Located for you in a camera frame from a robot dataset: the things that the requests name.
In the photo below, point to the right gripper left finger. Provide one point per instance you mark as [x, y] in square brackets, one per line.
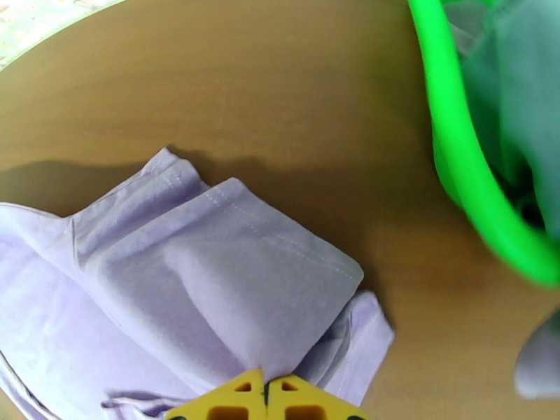
[232, 397]

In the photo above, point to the green plastic laundry basket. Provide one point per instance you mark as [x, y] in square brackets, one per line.
[455, 147]

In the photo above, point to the lavender grey garment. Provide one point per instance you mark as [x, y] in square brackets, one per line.
[540, 362]

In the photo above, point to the purple shirt with white print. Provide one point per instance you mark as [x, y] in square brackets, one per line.
[175, 279]

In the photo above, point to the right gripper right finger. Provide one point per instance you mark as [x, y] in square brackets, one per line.
[306, 401]

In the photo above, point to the blue-grey shirt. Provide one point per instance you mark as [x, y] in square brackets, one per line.
[516, 104]

